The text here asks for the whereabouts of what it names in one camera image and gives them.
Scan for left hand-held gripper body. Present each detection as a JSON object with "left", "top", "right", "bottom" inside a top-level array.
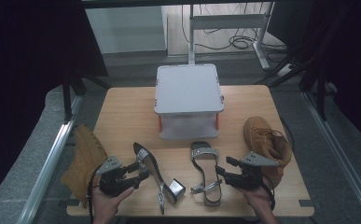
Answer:
[{"left": 96, "top": 155, "right": 136, "bottom": 198}]

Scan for left hand-held gripper cable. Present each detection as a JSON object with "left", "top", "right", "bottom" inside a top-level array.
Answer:
[{"left": 87, "top": 164, "right": 106, "bottom": 224}]

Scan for right hand-held gripper cable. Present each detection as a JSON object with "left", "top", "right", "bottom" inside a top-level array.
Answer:
[{"left": 260, "top": 174, "right": 277, "bottom": 211}]

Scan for white metal desk frame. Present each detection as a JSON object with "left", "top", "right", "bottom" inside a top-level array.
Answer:
[{"left": 187, "top": 1, "right": 275, "bottom": 71}]

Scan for black metal stand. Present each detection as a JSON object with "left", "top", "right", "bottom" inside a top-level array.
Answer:
[
  {"left": 61, "top": 73, "right": 112, "bottom": 123},
  {"left": 256, "top": 46, "right": 330, "bottom": 121}
]

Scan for thin black cable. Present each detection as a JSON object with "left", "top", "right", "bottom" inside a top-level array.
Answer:
[{"left": 280, "top": 118, "right": 296, "bottom": 150}]

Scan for white power strip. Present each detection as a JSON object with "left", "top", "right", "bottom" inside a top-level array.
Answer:
[{"left": 276, "top": 63, "right": 294, "bottom": 77}]

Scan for hand-held gripper cable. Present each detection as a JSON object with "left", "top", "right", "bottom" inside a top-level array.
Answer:
[
  {"left": 260, "top": 174, "right": 277, "bottom": 211},
  {"left": 87, "top": 164, "right": 106, "bottom": 224}
]

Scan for person's right hand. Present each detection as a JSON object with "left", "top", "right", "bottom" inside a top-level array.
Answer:
[{"left": 239, "top": 176, "right": 279, "bottom": 224}]

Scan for black floor cables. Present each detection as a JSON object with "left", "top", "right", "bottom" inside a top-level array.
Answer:
[{"left": 181, "top": 3, "right": 288, "bottom": 53}]

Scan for black curtain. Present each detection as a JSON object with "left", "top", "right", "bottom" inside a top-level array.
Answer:
[
  {"left": 268, "top": 0, "right": 361, "bottom": 150},
  {"left": 0, "top": 0, "right": 109, "bottom": 213}
]

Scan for black silver heeled sandal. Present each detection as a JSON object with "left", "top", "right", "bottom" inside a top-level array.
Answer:
[
  {"left": 132, "top": 142, "right": 187, "bottom": 216},
  {"left": 189, "top": 141, "right": 224, "bottom": 208}
]

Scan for tan lace-up boot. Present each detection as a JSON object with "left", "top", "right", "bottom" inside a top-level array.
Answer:
[
  {"left": 243, "top": 116, "right": 294, "bottom": 190},
  {"left": 61, "top": 124, "right": 109, "bottom": 209}
]

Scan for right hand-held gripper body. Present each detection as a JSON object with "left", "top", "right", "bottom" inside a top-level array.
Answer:
[{"left": 225, "top": 151, "right": 280, "bottom": 190}]

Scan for grey two-tier shoe rack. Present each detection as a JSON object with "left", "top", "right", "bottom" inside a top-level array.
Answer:
[{"left": 153, "top": 63, "right": 225, "bottom": 141}]

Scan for person's left hand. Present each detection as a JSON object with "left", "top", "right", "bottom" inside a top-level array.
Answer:
[{"left": 92, "top": 186, "right": 136, "bottom": 224}]

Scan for aluminium rail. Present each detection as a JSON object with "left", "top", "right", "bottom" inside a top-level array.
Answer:
[
  {"left": 16, "top": 94, "right": 84, "bottom": 224},
  {"left": 302, "top": 91, "right": 361, "bottom": 223}
]

